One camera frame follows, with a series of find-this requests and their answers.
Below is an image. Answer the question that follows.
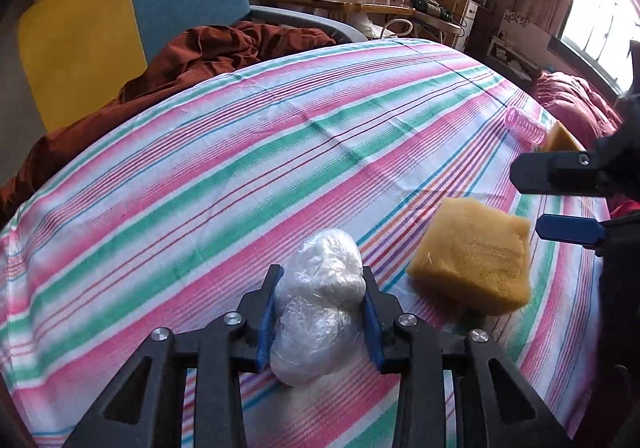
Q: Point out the dark red blanket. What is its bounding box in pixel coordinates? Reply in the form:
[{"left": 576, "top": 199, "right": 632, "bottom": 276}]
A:
[{"left": 0, "top": 22, "right": 337, "bottom": 224}]

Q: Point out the white plastic bundle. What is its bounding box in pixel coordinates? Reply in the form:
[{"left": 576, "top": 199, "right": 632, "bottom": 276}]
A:
[{"left": 270, "top": 228, "right": 367, "bottom": 386}]

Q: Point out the yellow sponge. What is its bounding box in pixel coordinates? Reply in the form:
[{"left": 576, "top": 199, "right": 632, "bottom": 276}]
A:
[
  {"left": 406, "top": 198, "right": 533, "bottom": 316},
  {"left": 542, "top": 121, "right": 583, "bottom": 154}
]

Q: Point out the wooden desk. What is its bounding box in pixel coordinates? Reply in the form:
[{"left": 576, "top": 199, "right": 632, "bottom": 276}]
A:
[{"left": 256, "top": 0, "right": 463, "bottom": 36}]

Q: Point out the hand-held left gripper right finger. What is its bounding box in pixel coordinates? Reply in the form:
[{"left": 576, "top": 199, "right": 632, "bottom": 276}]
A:
[{"left": 361, "top": 265, "right": 571, "bottom": 448}]

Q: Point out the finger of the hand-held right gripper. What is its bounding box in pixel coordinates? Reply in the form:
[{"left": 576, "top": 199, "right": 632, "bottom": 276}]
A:
[
  {"left": 510, "top": 151, "right": 608, "bottom": 196},
  {"left": 535, "top": 214, "right": 608, "bottom": 247}
]

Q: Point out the white floral board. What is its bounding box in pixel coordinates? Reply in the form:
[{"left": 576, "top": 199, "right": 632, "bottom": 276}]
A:
[{"left": 487, "top": 8, "right": 551, "bottom": 79}]

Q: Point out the striped bed sheet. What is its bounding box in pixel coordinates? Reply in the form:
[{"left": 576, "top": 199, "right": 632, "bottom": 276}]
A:
[{"left": 0, "top": 37, "right": 626, "bottom": 448}]

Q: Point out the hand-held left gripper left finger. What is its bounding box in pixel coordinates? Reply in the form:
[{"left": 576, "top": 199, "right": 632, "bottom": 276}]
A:
[{"left": 62, "top": 264, "right": 286, "bottom": 448}]

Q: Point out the pink quilt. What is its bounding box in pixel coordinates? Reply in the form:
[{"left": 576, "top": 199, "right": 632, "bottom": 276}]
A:
[{"left": 530, "top": 71, "right": 626, "bottom": 139}]

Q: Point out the window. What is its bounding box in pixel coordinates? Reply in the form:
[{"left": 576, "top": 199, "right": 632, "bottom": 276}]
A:
[{"left": 560, "top": 0, "right": 640, "bottom": 94}]

